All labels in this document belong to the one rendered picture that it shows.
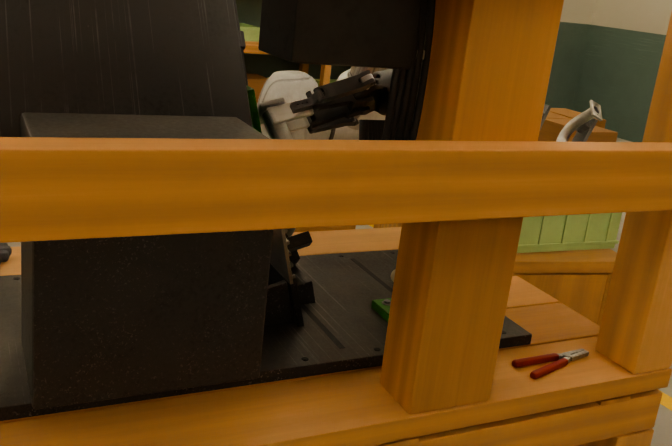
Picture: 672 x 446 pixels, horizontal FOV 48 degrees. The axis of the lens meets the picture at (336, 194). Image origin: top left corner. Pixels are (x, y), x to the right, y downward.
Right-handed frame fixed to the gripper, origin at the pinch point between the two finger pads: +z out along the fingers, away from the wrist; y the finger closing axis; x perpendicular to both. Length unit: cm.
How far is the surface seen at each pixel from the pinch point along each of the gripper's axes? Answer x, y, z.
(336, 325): 30.1, -18.4, 0.6
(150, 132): 6.2, 16.4, 24.2
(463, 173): 28.0, 26.3, -7.3
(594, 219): 16, -73, -100
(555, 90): -273, -593, -566
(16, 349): 19, -11, 48
